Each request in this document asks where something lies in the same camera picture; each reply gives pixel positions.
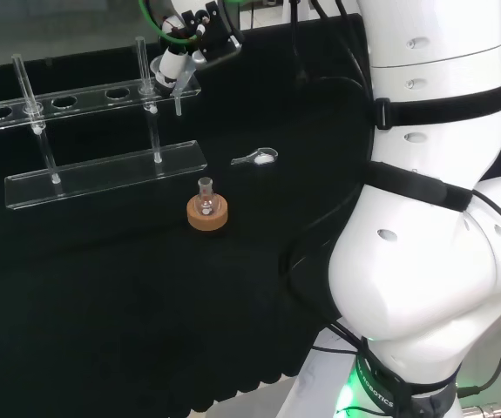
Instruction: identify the clear plastic funnel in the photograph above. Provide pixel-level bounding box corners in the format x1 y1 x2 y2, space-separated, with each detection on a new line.
149 56 200 118

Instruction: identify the small glass round-bottom flask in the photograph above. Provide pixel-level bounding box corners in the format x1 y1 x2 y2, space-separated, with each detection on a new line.
195 176 220 218

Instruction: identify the clear acrylic funnel stand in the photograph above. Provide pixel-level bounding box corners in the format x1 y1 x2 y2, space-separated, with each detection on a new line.
0 35 208 212

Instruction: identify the brown cork ring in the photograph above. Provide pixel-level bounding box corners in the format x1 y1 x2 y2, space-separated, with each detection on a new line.
186 195 229 232

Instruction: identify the black bench cloth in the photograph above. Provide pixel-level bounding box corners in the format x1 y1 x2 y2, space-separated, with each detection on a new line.
0 12 501 415

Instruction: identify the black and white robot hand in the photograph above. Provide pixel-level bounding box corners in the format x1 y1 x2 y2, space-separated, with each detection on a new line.
152 0 245 100

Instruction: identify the clear glass weighing funnel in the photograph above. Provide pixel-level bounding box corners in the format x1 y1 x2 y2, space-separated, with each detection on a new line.
230 146 280 167

